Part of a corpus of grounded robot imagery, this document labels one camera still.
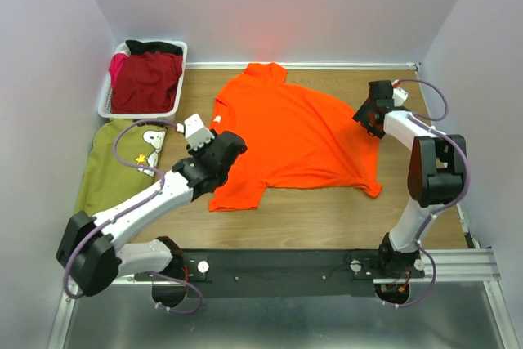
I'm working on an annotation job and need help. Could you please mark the olive green snoopy t shirt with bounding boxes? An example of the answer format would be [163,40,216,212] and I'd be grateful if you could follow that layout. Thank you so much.
[74,119,166,217]

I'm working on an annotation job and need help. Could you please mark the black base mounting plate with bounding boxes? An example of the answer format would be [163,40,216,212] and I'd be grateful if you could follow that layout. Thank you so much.
[134,248,426,300]

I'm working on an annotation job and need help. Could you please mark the pink t shirt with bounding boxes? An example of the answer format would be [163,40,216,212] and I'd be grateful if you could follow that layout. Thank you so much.
[109,52,128,87]

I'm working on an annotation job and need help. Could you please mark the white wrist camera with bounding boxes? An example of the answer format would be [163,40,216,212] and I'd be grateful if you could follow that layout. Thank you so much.
[175,114,215,151]
[392,80,409,107]

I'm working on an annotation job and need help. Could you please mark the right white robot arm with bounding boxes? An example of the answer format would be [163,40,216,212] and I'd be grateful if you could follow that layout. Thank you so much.
[353,79,470,278]

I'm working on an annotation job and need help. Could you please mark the aluminium frame rail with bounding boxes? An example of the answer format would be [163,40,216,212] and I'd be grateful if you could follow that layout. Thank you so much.
[69,244,501,293]

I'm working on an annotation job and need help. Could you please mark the dark red t shirt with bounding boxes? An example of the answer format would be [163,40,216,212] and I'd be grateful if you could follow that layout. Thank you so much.
[111,52,183,114]

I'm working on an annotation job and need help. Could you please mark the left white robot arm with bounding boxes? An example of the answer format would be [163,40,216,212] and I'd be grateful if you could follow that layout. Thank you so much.
[56,131,247,297]

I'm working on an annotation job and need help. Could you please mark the black t shirt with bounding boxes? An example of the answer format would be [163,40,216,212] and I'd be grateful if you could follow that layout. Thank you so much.
[125,40,184,56]

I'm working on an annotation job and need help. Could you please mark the orange t shirt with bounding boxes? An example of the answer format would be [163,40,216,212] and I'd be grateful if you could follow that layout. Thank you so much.
[208,63,382,212]

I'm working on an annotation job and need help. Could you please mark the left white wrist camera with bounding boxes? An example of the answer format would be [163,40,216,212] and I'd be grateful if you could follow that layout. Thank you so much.
[175,114,215,151]

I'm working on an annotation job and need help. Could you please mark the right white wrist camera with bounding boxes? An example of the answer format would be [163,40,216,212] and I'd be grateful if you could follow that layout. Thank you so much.
[392,80,409,107]

